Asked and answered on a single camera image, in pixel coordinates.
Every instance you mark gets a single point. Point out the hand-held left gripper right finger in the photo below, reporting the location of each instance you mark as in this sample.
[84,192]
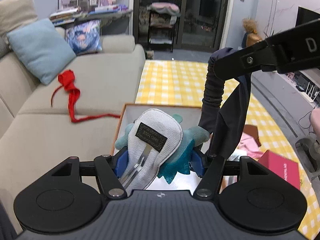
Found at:
[198,165]

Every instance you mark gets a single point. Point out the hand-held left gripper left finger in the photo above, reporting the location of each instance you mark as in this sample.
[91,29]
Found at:
[122,163]

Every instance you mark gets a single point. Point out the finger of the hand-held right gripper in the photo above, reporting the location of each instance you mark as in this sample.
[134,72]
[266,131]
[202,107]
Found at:
[240,62]

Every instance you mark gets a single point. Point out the teal white-bellied plush toy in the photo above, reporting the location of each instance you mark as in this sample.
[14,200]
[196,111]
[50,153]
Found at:
[155,127]

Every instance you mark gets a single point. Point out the orange box with white inside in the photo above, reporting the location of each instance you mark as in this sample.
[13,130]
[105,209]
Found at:
[135,112]

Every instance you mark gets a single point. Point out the dark navy cloth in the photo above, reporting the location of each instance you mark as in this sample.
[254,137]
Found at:
[230,120]

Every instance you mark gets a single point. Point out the white router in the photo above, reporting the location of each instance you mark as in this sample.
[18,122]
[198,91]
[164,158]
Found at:
[311,92]

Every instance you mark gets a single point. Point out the pink cloth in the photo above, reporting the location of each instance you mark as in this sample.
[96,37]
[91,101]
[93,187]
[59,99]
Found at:
[247,150]

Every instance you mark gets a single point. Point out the glass sliding door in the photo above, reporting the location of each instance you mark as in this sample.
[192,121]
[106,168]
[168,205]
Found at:
[200,15]

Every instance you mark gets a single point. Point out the brown cardboard piece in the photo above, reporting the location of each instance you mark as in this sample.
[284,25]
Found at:
[252,132]

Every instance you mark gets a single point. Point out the yellow checkered mat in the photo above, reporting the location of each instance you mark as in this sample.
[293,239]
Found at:
[175,82]

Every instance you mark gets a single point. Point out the black shelf rack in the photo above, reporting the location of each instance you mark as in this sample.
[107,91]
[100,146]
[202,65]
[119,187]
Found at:
[172,30]

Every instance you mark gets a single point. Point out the beige sofa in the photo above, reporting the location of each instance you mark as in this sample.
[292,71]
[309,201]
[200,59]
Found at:
[50,135]

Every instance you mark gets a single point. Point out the red box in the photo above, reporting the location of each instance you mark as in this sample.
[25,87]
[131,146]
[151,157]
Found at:
[280,170]

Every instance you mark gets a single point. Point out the pink and green blanket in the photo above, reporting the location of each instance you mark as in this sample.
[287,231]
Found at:
[163,8]

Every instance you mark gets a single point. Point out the red ribbon cloth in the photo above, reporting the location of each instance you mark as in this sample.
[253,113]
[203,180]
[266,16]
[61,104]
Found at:
[67,82]

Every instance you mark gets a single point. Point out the grey slipper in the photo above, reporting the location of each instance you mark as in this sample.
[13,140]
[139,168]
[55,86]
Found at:
[308,152]

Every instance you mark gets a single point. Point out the blue printed pillow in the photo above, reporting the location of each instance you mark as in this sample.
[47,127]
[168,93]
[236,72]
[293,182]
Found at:
[83,38]

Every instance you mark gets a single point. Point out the light blue pillow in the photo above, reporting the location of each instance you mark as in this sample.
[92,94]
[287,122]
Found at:
[40,50]

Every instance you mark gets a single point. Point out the cluttered table behind sofa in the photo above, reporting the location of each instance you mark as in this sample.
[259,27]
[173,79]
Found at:
[100,5]

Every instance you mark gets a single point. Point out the stack of books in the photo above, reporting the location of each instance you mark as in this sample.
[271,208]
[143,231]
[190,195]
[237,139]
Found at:
[63,16]

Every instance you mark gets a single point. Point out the striped pillow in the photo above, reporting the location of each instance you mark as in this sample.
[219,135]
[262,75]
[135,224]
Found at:
[3,46]

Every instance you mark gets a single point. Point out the beige pillow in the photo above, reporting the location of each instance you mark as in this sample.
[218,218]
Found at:
[15,12]

